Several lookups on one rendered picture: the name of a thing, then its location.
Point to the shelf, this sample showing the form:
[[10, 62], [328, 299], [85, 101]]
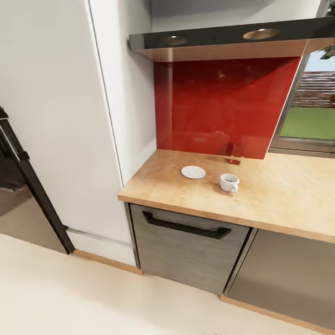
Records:
[[272, 39]]

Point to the cabinet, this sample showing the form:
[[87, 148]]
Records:
[[287, 274], [26, 212]]

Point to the coffee cup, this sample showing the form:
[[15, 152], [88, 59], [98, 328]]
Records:
[[229, 183]]

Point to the dishwasher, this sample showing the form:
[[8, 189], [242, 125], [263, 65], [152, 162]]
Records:
[[189, 249]]

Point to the saucer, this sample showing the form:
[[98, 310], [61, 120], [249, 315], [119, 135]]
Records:
[[193, 172]]

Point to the fridge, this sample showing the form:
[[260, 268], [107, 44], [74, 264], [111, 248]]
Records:
[[82, 106]]

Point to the water glass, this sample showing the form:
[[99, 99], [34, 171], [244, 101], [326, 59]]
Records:
[[238, 152]]

